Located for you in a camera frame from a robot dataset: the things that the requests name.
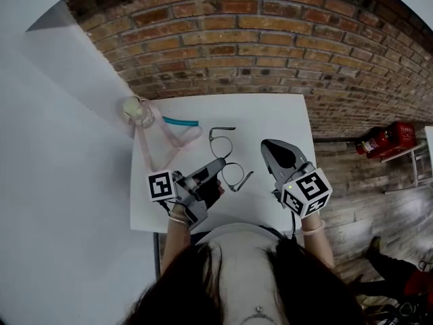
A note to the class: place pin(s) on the person's white shirt torso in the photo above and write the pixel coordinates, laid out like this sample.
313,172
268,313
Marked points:
242,269

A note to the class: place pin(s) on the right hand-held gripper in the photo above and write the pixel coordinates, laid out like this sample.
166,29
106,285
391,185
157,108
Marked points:
306,193

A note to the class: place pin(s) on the clear bottle with pale lid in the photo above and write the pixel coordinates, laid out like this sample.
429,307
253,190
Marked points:
135,112

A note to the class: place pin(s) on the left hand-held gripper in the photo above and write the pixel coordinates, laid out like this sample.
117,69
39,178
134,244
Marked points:
161,185

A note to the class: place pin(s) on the metal table leg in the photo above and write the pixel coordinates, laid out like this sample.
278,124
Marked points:
156,256

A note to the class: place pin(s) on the white side table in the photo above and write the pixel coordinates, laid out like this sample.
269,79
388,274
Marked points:
421,161

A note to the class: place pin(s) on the thin dark-framed glasses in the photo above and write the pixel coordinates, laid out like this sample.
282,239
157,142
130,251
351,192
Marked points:
231,144

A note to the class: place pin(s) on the red fire extinguisher box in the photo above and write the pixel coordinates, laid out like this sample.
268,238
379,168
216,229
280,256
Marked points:
402,137

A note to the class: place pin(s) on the teal flat strip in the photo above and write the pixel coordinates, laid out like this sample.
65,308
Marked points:
179,121

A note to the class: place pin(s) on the red fire extinguisher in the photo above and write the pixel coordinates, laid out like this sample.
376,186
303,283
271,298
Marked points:
372,143

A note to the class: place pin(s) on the person's left forearm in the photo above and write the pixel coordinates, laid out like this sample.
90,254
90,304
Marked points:
174,245

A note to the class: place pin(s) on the person's left hand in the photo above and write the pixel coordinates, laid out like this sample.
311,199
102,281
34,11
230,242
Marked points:
211,193

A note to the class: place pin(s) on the person's right forearm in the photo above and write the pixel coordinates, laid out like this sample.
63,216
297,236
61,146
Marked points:
318,245

